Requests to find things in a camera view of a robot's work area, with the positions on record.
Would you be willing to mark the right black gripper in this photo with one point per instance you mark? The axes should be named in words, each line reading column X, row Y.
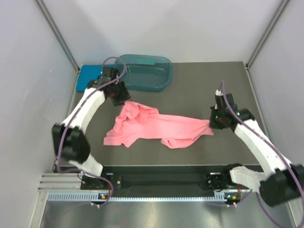
column 212, row 123

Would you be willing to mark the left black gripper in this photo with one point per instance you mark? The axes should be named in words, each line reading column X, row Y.
column 124, row 95

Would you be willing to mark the pink t shirt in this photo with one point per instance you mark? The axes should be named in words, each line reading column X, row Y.
column 137, row 121

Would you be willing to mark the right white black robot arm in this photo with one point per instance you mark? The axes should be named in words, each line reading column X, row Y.
column 280, row 180

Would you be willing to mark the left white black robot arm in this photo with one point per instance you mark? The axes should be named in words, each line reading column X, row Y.
column 69, row 137

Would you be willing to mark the teal plastic tub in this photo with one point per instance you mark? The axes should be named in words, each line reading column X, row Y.
column 145, row 73

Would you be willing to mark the folded blue t shirt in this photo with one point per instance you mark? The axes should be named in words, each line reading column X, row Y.
column 87, row 73

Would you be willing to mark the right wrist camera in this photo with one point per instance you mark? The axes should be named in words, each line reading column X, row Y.
column 221, row 101

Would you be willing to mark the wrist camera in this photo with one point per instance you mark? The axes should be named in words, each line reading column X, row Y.
column 221, row 101
column 108, row 74

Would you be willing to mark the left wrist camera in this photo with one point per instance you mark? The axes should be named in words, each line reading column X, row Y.
column 108, row 74

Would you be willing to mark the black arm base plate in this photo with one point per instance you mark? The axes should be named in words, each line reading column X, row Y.
column 204, row 176

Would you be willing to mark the aluminium frame rail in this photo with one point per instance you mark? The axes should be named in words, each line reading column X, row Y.
column 60, row 182

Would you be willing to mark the grey slotted cable duct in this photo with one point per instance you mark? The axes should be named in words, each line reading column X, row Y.
column 101, row 197

